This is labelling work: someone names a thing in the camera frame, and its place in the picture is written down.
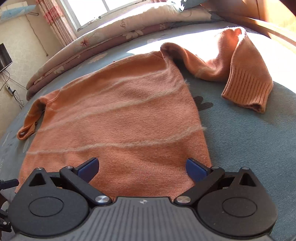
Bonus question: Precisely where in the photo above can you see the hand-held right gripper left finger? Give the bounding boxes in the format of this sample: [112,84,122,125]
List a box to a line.
[28,157,111,205]

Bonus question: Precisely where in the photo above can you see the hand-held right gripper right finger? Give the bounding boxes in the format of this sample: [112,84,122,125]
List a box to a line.
[174,158,258,205]

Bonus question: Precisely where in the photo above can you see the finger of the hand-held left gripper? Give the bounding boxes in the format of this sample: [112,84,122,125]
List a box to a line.
[0,178,19,189]

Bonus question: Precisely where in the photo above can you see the pink patterned curtain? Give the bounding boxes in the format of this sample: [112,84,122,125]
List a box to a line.
[36,0,78,47]

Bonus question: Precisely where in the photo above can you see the folded floral quilt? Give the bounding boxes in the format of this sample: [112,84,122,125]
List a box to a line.
[25,0,223,100]

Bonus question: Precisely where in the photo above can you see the wooden headboard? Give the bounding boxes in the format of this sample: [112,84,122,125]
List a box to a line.
[201,0,296,48]

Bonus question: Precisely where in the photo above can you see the black wall television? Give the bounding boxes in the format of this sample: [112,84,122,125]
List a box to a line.
[0,43,14,73]

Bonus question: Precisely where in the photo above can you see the thin wall cord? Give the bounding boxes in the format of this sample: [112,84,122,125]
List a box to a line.
[25,13,49,56]

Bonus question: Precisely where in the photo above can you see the dark blue pillow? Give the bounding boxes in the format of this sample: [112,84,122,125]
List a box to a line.
[178,0,204,12]

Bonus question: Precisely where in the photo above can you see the orange knit sweater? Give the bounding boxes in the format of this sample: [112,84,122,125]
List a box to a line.
[15,27,275,201]

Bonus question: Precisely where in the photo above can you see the light blue patterned cover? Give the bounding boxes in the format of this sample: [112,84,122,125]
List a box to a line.
[0,4,38,23]

